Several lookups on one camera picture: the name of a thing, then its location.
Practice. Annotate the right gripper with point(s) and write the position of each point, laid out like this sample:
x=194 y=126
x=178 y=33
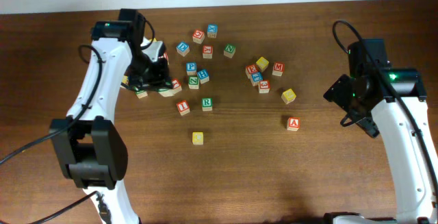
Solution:
x=337 y=94

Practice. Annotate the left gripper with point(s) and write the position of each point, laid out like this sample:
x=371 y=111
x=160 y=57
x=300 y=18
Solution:
x=147 y=80

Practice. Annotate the green V block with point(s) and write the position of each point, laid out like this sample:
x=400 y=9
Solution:
x=166 y=92

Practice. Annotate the yellow C block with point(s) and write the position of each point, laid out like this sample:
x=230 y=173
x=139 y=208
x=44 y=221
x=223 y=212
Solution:
x=197 y=138

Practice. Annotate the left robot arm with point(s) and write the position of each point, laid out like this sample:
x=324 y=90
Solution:
x=88 y=147

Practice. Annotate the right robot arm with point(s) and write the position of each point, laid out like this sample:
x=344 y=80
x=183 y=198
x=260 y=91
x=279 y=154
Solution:
x=391 y=103

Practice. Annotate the green B block inner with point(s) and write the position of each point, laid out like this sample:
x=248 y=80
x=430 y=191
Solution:
x=141 y=94

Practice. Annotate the yellow block left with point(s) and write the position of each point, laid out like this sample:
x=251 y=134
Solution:
x=125 y=82

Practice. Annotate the red U block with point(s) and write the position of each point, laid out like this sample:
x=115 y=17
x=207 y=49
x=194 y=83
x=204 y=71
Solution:
x=166 y=57

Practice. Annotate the red X block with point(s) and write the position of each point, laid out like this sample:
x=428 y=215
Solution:
x=176 y=86

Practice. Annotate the blue D block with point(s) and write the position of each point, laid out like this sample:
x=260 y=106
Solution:
x=183 y=48

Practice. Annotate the blue P block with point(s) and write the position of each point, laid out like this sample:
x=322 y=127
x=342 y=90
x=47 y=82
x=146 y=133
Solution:
x=191 y=68

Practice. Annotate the green N block lower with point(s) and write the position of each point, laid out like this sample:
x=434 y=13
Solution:
x=193 y=82

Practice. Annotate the green n block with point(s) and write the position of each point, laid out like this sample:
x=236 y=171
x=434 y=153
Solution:
x=193 y=82
x=229 y=50

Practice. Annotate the red I block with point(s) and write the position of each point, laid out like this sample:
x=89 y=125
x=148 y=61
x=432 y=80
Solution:
x=183 y=107

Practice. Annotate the blue H block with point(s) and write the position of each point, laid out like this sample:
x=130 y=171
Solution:
x=203 y=76

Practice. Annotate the red G block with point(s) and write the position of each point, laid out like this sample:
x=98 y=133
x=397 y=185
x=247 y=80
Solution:
x=198 y=36

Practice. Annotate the red Y block upper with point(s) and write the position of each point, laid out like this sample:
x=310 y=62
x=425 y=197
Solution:
x=208 y=51

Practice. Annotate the green R block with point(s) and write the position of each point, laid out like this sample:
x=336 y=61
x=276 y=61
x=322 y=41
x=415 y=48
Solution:
x=207 y=104

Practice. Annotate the yellow S block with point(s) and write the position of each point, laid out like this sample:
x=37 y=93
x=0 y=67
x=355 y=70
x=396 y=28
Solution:
x=288 y=96

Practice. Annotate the red A block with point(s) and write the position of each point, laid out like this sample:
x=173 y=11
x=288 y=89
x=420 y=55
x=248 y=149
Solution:
x=293 y=124

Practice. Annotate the blue X block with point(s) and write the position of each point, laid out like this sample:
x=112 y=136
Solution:
x=212 y=31

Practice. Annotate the red M block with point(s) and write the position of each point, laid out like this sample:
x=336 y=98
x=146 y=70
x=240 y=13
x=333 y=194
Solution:
x=278 y=69

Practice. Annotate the green N block upper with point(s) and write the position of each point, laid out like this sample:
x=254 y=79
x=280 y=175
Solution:
x=229 y=50

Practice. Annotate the red 3 block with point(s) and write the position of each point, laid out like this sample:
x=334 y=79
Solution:
x=264 y=86

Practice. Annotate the yellow block right upper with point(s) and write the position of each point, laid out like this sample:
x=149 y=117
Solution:
x=262 y=64

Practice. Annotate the blue block right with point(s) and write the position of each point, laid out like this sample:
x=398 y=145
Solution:
x=255 y=78

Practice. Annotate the red E block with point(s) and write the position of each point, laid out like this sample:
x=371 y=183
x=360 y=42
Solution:
x=251 y=69

